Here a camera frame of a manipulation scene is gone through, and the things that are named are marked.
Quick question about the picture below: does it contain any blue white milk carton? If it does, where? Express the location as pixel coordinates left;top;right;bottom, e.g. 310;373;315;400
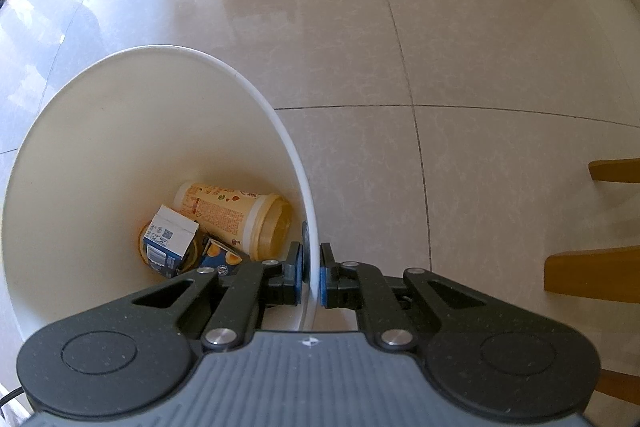
145;205;198;254

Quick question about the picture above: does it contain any white plastic bucket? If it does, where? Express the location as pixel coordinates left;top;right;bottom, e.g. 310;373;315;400
1;46;320;338

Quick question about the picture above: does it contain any wooden chair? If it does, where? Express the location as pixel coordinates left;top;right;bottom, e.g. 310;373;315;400
544;158;639;405

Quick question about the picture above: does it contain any yellow drink cup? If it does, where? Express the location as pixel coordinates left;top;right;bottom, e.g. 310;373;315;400
172;182;293;261

